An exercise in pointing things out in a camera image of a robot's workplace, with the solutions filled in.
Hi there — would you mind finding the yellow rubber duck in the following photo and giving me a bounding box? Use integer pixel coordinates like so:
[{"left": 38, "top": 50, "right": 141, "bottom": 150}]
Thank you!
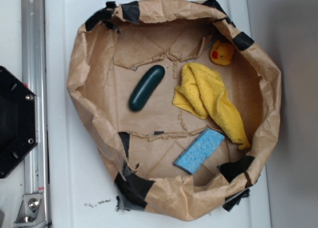
[{"left": 209, "top": 40, "right": 235, "bottom": 66}]

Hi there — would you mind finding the blue sponge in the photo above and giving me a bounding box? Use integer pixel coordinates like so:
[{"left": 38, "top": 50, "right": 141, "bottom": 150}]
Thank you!
[{"left": 173, "top": 128, "right": 225, "bottom": 174}]

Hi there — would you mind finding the metal corner bracket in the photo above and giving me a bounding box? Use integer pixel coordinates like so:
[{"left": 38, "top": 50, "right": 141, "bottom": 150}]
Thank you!
[{"left": 13, "top": 193, "right": 45, "bottom": 228}]

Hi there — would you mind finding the brown paper bag bin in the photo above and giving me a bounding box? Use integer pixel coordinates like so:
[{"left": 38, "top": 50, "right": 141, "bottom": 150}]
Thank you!
[{"left": 67, "top": 0, "right": 281, "bottom": 221}]

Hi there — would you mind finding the aluminium extrusion rail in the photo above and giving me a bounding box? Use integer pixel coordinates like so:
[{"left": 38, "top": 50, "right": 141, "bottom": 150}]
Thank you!
[{"left": 21, "top": 0, "right": 52, "bottom": 228}]

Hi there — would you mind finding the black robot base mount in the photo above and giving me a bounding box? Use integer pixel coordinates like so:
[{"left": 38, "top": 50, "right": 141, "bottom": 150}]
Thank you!
[{"left": 0, "top": 66, "right": 37, "bottom": 179}]

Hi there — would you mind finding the yellow microfibre cloth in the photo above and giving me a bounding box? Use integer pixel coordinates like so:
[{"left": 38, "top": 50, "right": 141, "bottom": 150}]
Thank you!
[{"left": 172, "top": 63, "right": 251, "bottom": 150}]

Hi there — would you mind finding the dark green plastic pickle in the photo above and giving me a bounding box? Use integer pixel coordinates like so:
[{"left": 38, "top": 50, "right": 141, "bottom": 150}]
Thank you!
[{"left": 128, "top": 65, "right": 165, "bottom": 112}]

